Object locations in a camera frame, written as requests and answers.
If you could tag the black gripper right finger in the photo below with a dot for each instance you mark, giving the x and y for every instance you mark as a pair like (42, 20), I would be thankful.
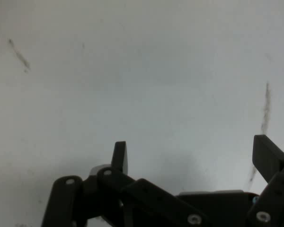
(267, 156)

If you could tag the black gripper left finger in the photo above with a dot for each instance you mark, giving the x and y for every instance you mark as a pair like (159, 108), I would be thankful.
(144, 201)

